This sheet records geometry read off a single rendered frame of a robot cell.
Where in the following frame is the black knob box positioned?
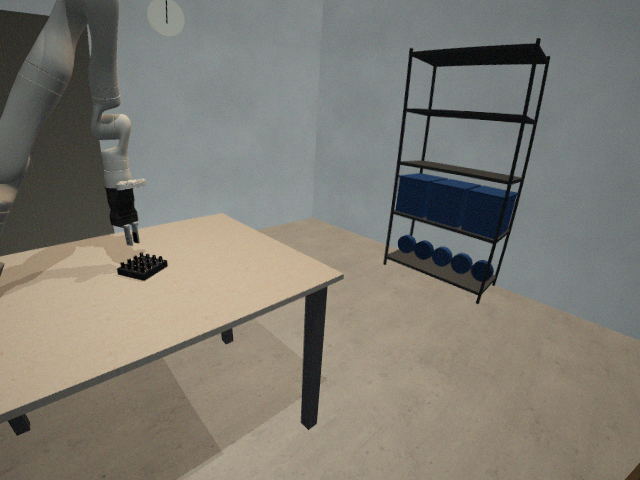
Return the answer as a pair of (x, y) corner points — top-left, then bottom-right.
(117, 252), (168, 281)

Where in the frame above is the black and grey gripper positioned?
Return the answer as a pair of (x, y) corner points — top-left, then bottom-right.
(104, 169), (146, 246)

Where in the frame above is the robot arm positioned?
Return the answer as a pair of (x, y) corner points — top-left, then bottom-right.
(0, 0), (131, 236)

